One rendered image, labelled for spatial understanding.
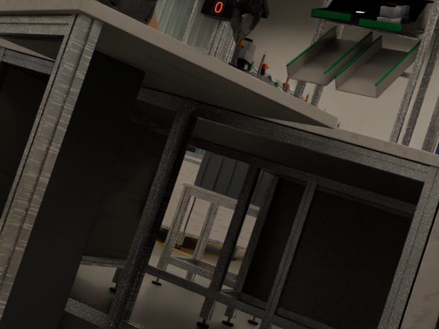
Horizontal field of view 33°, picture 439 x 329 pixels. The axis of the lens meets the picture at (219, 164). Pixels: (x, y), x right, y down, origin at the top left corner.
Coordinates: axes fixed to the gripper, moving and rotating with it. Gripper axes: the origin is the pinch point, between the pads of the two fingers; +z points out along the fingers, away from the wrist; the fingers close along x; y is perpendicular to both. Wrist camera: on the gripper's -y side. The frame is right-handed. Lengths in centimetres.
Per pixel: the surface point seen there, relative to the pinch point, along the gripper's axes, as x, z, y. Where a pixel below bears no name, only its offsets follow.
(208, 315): -29, 101, -121
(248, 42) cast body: 1.2, -0.8, -4.9
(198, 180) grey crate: -90, 42, -192
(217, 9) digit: -19.3, -12.2, -16.1
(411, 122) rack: 52, 7, -27
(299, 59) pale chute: 20.8, 1.5, -0.5
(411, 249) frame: 71, 45, 17
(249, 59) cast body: 2.1, 3.6, -7.2
